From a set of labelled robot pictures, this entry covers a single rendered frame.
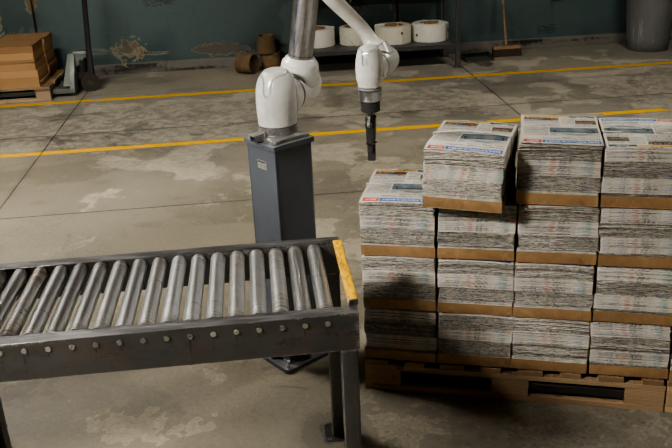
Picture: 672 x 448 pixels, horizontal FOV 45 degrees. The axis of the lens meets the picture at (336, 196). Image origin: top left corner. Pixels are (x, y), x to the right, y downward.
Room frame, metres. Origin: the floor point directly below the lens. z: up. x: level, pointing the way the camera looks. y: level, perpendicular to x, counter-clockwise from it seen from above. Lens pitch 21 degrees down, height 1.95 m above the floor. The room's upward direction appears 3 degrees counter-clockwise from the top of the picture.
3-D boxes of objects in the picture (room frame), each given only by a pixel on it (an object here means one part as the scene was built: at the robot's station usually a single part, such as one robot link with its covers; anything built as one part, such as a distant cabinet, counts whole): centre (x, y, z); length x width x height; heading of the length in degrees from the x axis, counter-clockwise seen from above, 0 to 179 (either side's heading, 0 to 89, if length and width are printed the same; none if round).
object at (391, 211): (2.91, -0.69, 0.42); 1.17 x 0.39 x 0.83; 78
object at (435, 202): (2.78, -0.47, 0.86); 0.29 x 0.16 x 0.04; 70
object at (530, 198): (2.89, -0.83, 0.86); 0.38 x 0.29 x 0.04; 166
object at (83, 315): (2.26, 0.78, 0.77); 0.47 x 0.05 x 0.05; 5
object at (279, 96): (3.17, 0.22, 1.17); 0.18 x 0.16 x 0.22; 156
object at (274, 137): (3.15, 0.23, 1.03); 0.22 x 0.18 x 0.06; 130
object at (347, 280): (2.32, -0.02, 0.81); 0.43 x 0.03 x 0.02; 5
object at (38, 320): (2.24, 0.91, 0.77); 0.47 x 0.05 x 0.05; 5
